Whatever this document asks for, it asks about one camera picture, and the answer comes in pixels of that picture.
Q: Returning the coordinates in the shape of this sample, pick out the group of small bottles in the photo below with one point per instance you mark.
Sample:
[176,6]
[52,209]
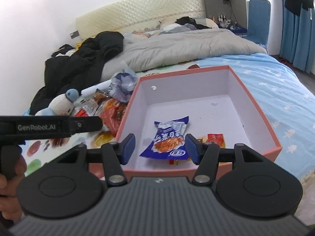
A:
[226,21]

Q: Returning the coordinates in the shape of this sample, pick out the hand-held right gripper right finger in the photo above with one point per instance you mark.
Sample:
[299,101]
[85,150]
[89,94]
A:
[192,148]

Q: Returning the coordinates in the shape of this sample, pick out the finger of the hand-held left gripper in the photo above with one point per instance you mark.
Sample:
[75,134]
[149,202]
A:
[86,125]

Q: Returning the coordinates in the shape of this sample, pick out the grey wall switch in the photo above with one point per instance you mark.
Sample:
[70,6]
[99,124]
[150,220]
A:
[74,34]

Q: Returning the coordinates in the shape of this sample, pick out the blue snack packet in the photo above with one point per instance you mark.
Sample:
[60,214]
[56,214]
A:
[167,137]

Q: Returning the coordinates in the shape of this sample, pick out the blue chair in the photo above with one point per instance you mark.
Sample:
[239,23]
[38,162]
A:
[259,19]

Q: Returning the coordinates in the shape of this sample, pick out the grey blanket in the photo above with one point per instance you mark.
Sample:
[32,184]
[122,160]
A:
[184,46]

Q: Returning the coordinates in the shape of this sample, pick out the fruit print cloth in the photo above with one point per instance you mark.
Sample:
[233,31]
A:
[37,157]

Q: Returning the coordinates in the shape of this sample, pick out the black jacket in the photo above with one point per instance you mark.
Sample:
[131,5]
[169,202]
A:
[73,66]

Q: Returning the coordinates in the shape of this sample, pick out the black white garment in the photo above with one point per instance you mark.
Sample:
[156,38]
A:
[64,50]

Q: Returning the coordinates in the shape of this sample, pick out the white tube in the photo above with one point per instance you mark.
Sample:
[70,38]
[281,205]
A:
[94,88]

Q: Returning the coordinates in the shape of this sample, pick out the heap of clothes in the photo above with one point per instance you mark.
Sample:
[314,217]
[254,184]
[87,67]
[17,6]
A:
[189,24]

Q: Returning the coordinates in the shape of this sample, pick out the white blue plush penguin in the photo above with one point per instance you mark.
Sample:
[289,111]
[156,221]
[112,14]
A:
[59,105]

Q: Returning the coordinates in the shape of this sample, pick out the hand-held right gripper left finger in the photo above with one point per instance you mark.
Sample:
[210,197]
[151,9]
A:
[129,148]

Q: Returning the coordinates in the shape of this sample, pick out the red orange snack packet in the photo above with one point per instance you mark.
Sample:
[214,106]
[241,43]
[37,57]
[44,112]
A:
[216,139]

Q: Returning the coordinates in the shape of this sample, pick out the cream quilted headboard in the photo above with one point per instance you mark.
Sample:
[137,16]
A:
[137,12]

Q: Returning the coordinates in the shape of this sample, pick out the pile of snack packets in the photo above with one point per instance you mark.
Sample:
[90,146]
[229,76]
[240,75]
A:
[112,114]

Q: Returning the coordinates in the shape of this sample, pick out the person's left hand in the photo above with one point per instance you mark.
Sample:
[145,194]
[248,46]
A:
[7,189]

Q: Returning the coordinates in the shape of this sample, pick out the crumpled blue white plastic bag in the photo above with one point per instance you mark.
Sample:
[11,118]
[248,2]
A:
[121,86]

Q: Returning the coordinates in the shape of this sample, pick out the pink cardboard box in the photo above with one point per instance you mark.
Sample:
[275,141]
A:
[258,118]

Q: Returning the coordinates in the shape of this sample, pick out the floral pillow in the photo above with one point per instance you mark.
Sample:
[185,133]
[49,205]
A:
[147,28]

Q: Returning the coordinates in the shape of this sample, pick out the blue curtain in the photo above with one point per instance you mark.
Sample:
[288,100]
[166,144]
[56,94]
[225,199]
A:
[297,39]

